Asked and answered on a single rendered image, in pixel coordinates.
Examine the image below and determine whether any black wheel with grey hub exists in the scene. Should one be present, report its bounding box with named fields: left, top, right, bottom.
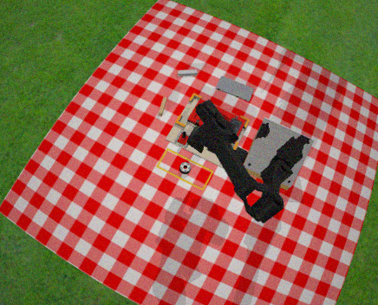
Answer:
left=179, top=162, right=191, bottom=174

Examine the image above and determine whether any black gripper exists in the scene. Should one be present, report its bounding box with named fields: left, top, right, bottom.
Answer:
left=187, top=127, right=248, bottom=164

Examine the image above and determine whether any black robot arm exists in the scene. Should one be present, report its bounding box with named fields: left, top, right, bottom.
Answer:
left=195, top=100, right=293, bottom=223

